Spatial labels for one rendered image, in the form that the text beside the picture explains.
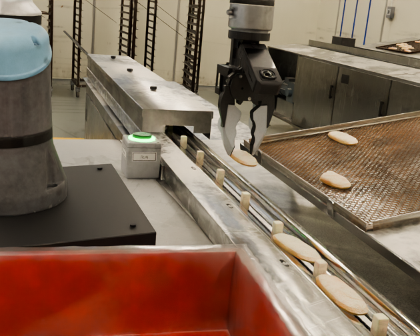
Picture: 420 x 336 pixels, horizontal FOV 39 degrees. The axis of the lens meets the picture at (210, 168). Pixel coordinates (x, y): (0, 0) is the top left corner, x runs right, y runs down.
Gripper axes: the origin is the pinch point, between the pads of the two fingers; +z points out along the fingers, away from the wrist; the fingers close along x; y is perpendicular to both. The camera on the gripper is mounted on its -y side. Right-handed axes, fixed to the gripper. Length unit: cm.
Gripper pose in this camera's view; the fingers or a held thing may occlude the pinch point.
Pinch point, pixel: (242, 149)
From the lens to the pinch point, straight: 105.1
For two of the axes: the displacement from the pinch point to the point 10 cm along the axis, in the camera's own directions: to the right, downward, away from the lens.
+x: -9.5, 0.1, -3.2
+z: -0.8, 9.6, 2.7
